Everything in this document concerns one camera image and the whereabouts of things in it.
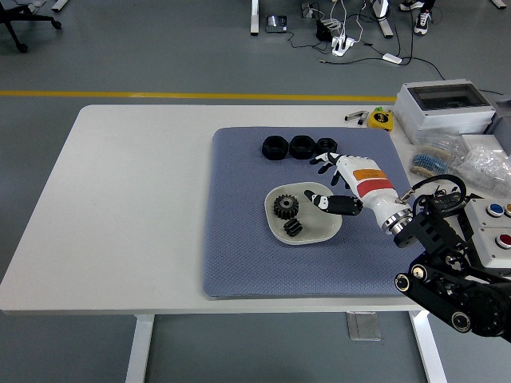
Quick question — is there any bag of blue resistors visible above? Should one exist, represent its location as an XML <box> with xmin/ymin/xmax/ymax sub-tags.
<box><xmin>410</xmin><ymin>133</ymin><xmax>468</xmax><ymax>179</ymax></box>

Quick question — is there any black power adapter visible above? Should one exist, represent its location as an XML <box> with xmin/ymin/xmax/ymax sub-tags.
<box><xmin>315</xmin><ymin>18</ymin><xmax>335</xmax><ymax>41</ymax></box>

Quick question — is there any blue-grey textured mat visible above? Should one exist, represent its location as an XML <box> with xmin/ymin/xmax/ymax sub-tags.
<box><xmin>200</xmin><ymin>126</ymin><xmax>416</xmax><ymax>300</ymax></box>

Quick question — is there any large black gear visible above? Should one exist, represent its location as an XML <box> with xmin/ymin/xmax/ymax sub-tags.
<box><xmin>272</xmin><ymin>194</ymin><xmax>300</xmax><ymax>220</ymax></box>

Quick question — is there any small black hex nut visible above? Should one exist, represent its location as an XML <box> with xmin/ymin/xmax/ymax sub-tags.
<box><xmin>315</xmin><ymin>136</ymin><xmax>339</xmax><ymax>157</ymax></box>

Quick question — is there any person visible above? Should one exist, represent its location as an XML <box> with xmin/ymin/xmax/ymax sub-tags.
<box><xmin>398</xmin><ymin>0</ymin><xmax>435</xmax><ymax>35</ymax></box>

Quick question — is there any bag of clear parts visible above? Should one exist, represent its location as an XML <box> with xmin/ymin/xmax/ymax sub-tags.
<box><xmin>454</xmin><ymin>144</ymin><xmax>511</xmax><ymax>196</ymax></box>

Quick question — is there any yellow floor tape line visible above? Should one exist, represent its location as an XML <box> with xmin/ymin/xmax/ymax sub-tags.
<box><xmin>0</xmin><ymin>90</ymin><xmax>398</xmax><ymax>103</ymax></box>

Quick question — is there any white square plate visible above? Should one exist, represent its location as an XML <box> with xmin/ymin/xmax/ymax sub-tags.
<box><xmin>263</xmin><ymin>181</ymin><xmax>343</xmax><ymax>245</ymax></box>

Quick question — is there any large black hex nut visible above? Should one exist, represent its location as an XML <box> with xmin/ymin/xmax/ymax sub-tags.
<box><xmin>261</xmin><ymin>135</ymin><xmax>288</xmax><ymax>161</ymax></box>
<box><xmin>288</xmin><ymin>135</ymin><xmax>317</xmax><ymax>160</ymax></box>

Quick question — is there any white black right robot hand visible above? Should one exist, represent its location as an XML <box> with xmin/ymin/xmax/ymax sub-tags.
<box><xmin>303</xmin><ymin>151</ymin><xmax>412</xmax><ymax>229</ymax></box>

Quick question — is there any grey electrical enclosure box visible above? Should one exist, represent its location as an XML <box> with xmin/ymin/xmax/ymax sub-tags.
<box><xmin>394</xmin><ymin>78</ymin><xmax>496</xmax><ymax>144</ymax></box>

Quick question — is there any black office chair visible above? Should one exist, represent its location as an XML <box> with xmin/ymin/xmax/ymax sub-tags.
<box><xmin>0</xmin><ymin>0</ymin><xmax>63</xmax><ymax>54</ymax></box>

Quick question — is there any grey push-button control box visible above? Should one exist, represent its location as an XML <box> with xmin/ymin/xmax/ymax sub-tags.
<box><xmin>465</xmin><ymin>195</ymin><xmax>511</xmax><ymax>277</ymax></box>

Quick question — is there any metal floor plate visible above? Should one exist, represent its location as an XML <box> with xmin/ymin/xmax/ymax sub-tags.
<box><xmin>346</xmin><ymin>310</ymin><xmax>382</xmax><ymax>342</ymax></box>

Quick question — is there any black floor device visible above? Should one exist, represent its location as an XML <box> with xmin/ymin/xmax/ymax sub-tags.
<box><xmin>265</xmin><ymin>14</ymin><xmax>289</xmax><ymax>34</ymax></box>

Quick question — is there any white power strip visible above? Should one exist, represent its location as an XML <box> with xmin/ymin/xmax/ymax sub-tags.
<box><xmin>331</xmin><ymin>34</ymin><xmax>358</xmax><ymax>57</ymax></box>

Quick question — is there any white cable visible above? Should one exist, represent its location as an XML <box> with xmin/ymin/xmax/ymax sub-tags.
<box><xmin>330</xmin><ymin>0</ymin><xmax>365</xmax><ymax>43</ymax></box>

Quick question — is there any white table leg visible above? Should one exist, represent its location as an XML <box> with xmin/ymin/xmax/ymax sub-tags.
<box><xmin>125</xmin><ymin>314</ymin><xmax>156</xmax><ymax>383</ymax></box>
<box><xmin>407</xmin><ymin>310</ymin><xmax>448</xmax><ymax>383</ymax></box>

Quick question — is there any long black floor cable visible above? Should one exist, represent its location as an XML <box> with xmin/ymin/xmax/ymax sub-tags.
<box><xmin>318</xmin><ymin>54</ymin><xmax>447</xmax><ymax>81</ymax></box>

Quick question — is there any yellow tape measure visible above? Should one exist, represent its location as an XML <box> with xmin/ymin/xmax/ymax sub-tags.
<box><xmin>366</xmin><ymin>106</ymin><xmax>394</xmax><ymax>132</ymax></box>

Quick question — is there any white flat box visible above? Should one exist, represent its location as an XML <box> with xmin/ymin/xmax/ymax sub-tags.
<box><xmin>461</xmin><ymin>133</ymin><xmax>502</xmax><ymax>155</ymax></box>

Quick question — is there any small black gear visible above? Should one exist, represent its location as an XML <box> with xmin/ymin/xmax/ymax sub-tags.
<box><xmin>283</xmin><ymin>219</ymin><xmax>304</xmax><ymax>238</ymax></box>

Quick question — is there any short black floor cable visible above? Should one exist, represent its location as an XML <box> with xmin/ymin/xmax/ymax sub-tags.
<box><xmin>285</xmin><ymin>30</ymin><xmax>333</xmax><ymax>52</ymax></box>

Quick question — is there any white desk leg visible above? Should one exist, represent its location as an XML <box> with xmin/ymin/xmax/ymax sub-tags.
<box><xmin>373</xmin><ymin>0</ymin><xmax>395</xmax><ymax>40</ymax></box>
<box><xmin>250</xmin><ymin>0</ymin><xmax>261</xmax><ymax>37</ymax></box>

